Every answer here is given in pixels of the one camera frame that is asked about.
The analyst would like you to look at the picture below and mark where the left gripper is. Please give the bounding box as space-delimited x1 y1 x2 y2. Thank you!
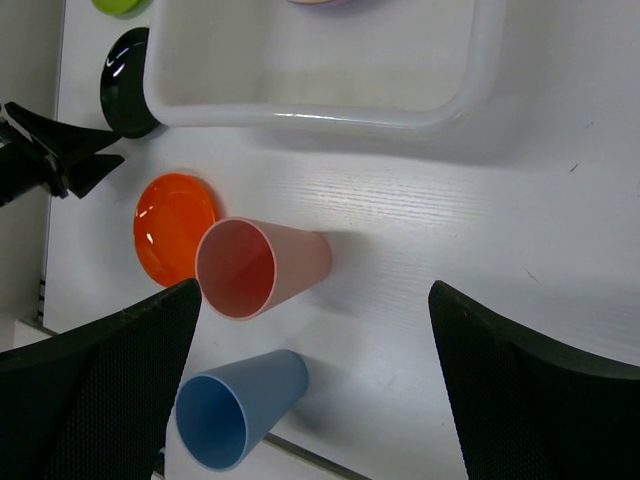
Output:
1 102 124 206

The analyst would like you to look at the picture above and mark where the black plate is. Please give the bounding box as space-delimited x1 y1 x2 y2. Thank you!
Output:
100 27 160 139

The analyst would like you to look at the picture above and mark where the orange plate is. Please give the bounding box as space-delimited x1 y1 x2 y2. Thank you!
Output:
133 172 220 287

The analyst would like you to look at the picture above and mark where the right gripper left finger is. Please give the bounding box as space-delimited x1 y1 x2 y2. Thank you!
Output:
1 279 202 479

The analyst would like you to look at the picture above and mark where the blue plastic cup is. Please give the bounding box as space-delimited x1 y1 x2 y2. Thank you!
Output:
175 350 309 472

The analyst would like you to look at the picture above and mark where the pink plastic cup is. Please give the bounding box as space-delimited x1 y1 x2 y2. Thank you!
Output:
194 217 332 321

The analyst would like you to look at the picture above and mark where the green plate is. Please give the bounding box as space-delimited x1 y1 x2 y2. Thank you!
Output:
91 0 150 17

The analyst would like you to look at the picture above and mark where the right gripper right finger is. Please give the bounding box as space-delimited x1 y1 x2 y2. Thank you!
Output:
428 281 639 479

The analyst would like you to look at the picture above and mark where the clear plastic bin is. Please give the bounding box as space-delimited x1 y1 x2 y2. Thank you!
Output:
144 1 507 139

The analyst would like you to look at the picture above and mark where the purple plate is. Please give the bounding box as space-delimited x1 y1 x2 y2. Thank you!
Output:
288 0 350 6

